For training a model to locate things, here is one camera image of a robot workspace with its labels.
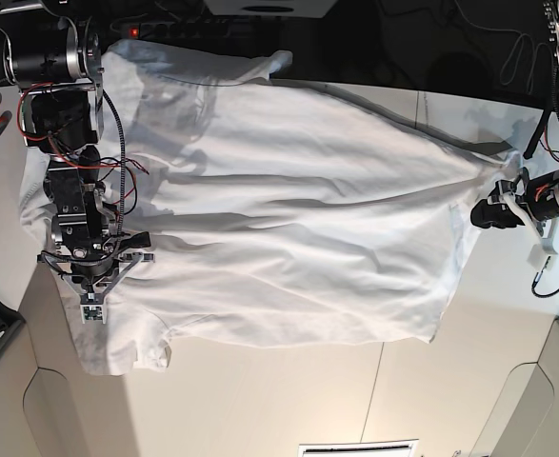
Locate white t-shirt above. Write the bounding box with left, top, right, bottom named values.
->
left=17, top=38, right=528, bottom=377

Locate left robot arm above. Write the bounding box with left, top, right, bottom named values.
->
left=470, top=1, right=559, bottom=270

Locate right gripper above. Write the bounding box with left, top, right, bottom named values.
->
left=38, top=231, right=155, bottom=320

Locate white vent grille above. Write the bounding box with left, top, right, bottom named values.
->
left=298, top=439, right=419, bottom=457

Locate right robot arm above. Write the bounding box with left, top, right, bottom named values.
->
left=0, top=10, right=153, bottom=323

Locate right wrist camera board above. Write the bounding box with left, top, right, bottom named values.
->
left=80, top=305, right=107, bottom=324

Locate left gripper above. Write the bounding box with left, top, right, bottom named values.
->
left=470, top=168, right=559, bottom=269

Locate black braided right cable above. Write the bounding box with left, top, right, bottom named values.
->
left=530, top=47, right=559, bottom=299

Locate black power strip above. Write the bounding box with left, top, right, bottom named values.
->
left=110, top=16, right=286, bottom=40

